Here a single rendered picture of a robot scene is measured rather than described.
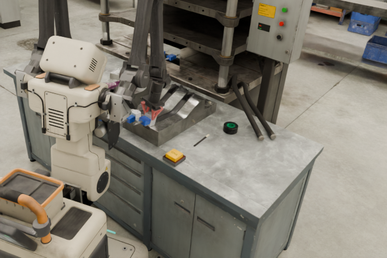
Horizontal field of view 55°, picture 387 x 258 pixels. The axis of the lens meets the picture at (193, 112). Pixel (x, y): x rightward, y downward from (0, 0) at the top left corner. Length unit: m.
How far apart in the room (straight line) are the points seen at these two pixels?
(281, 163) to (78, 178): 0.96
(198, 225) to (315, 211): 1.19
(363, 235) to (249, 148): 1.24
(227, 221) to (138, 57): 0.85
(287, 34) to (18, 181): 1.58
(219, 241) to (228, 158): 0.41
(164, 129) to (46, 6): 0.76
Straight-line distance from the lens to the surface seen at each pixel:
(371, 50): 5.25
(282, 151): 1.98
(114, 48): 3.13
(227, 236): 1.86
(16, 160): 3.26
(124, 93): 1.47
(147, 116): 1.86
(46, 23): 1.72
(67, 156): 1.72
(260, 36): 2.35
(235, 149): 1.92
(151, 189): 2.08
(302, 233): 2.72
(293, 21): 2.23
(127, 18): 3.02
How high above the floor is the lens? 1.90
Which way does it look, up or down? 30 degrees down
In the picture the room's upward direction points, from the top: 5 degrees clockwise
